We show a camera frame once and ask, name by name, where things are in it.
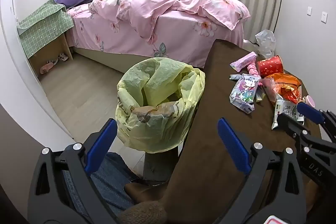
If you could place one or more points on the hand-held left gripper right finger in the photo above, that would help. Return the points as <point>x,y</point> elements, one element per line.
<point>232,145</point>

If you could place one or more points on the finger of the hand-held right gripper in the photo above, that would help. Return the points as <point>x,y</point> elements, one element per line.
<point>288,124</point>
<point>309,111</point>

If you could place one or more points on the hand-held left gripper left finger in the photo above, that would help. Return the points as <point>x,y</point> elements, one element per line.
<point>102,145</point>

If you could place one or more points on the white and green packet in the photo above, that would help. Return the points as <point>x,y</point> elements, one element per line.
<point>284,108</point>

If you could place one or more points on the pink striped wrapper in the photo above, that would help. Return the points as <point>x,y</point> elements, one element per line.
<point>244,61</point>

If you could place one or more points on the bin with yellow bag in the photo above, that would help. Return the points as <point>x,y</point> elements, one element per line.
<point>162,77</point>

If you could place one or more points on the small pink cup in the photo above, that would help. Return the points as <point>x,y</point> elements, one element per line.
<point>311,100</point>

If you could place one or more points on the person's blue jeans leg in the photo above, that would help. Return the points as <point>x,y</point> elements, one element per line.
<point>113,182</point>

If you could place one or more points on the orange snack bag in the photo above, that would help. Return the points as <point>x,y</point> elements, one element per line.
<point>283,82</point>

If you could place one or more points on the white colourful snack packet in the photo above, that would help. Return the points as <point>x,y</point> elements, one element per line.
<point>244,92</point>

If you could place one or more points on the red patterned paper cup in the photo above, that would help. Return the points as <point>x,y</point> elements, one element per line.
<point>270,66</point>

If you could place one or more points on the crumpled brown paper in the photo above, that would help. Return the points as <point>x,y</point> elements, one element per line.
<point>152,111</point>

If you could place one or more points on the pink dotted plastic item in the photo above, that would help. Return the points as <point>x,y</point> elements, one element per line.
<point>254,70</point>

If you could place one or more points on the person's brown fleece clothing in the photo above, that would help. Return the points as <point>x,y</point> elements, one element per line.
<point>147,211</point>

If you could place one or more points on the white plastic bag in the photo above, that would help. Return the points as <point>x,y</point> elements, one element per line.
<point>266,41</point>

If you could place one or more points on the pink slipper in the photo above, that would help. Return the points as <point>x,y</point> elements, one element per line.
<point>47,67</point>

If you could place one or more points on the white sneaker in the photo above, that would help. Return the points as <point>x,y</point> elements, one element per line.
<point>63,56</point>

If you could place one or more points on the bed with pink floral sheet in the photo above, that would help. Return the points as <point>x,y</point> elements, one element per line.
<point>105,35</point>

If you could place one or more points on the green checked cloth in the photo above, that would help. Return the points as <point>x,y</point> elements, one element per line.
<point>44,24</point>

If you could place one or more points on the pink floral duvet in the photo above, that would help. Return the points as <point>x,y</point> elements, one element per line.
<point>157,3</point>

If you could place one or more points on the white wall socket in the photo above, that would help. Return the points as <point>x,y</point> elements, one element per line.
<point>309,11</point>
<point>324,17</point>

